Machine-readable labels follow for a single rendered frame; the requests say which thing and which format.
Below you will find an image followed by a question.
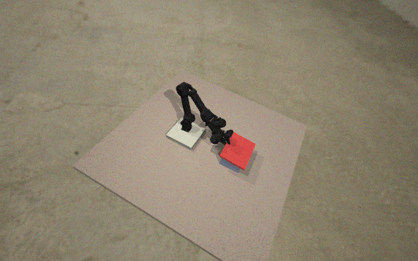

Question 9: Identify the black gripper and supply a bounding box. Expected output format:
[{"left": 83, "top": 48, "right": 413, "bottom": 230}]
[{"left": 212, "top": 128, "right": 234, "bottom": 145}]

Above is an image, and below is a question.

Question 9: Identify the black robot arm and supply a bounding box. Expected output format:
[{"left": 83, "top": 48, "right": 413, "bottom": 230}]
[{"left": 176, "top": 82, "right": 226, "bottom": 144}]

